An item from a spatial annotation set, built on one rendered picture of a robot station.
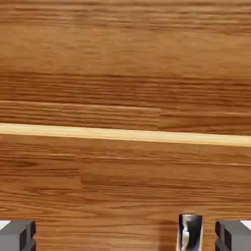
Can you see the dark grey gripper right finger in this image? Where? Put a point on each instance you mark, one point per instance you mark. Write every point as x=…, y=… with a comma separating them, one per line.
x=235, y=238

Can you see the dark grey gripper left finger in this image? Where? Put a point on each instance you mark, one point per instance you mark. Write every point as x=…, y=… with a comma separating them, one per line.
x=13, y=237

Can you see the wooden cabinet door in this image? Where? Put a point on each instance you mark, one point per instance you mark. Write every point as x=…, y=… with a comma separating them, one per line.
x=117, y=186
x=117, y=49

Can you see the light wood cabinet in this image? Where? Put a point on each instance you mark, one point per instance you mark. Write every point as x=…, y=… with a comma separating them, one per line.
x=125, y=134

